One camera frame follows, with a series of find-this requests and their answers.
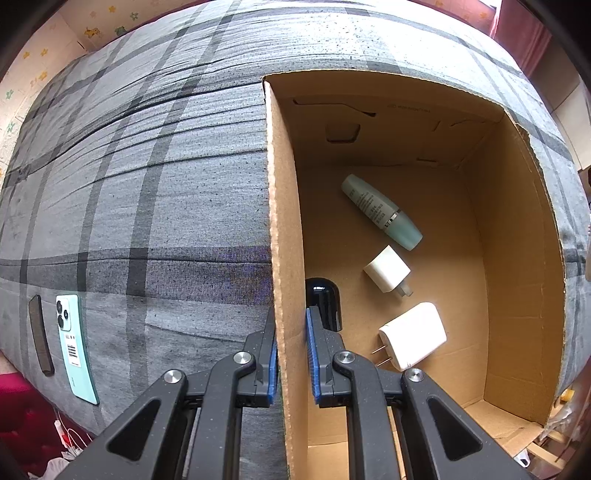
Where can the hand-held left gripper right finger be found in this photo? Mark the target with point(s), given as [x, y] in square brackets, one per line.
[315, 364]

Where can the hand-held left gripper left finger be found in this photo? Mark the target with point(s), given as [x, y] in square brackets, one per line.
[272, 374]

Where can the large white charger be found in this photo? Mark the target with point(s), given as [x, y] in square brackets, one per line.
[413, 334]

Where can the small white charger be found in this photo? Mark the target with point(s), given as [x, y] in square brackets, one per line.
[385, 267]

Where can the pale green bottle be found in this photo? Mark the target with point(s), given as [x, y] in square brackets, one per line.
[378, 207]

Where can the brown cardboard box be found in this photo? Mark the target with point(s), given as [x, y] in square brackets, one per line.
[415, 147]

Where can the black glossy cylinder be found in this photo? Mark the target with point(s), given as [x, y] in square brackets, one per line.
[325, 295]

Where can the mint green smartphone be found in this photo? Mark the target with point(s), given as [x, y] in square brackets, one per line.
[74, 350]

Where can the grey plaid blanket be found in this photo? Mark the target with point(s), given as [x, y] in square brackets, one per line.
[161, 184]

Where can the white cloth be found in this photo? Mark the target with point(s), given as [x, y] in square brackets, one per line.
[51, 468]

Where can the wooden rack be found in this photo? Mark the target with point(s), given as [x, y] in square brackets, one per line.
[545, 450]

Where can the beige cabinet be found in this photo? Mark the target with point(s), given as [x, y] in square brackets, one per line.
[570, 78]

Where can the red curtain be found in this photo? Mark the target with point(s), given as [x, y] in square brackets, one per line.
[521, 37]

